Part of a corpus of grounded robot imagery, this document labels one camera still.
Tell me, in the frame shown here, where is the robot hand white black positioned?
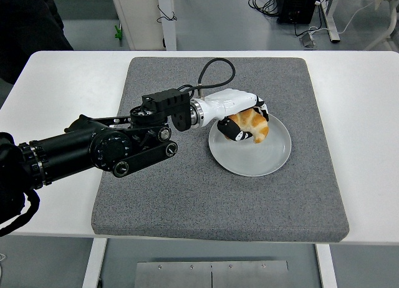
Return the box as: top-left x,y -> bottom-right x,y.
199,88 -> 271,142

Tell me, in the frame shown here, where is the croissant bread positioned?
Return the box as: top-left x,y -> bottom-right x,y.
229,108 -> 270,145

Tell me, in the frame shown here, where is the grey round plate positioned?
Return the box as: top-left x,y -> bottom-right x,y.
208,112 -> 292,177

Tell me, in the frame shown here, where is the grey metal plate with screws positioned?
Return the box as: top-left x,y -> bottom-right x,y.
134,260 -> 290,288

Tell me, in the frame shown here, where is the grey felt mat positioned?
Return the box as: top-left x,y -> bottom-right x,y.
90,55 -> 349,244

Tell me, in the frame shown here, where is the grey foot pedal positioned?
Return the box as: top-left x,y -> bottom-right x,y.
299,32 -> 319,49

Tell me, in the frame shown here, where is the black computer tower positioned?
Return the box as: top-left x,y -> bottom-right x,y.
276,0 -> 322,24

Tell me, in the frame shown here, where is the beige cabinet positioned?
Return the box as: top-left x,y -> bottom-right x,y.
109,0 -> 165,51

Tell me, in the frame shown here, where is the white desk leg with foot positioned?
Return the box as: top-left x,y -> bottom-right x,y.
319,0 -> 341,43

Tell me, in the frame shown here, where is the white table leg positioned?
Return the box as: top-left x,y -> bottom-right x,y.
81,238 -> 108,288
314,243 -> 339,288

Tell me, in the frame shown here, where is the person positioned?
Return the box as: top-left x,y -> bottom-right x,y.
0,0 -> 75,85

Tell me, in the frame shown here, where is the thin black cable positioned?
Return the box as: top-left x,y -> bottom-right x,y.
156,4 -> 178,23

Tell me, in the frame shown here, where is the black cable bundle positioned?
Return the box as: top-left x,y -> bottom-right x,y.
248,0 -> 280,18

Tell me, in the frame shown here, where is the white cable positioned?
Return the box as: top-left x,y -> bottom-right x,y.
308,1 -> 377,36

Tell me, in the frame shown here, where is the white chair frame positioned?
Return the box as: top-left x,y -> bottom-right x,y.
363,0 -> 399,51

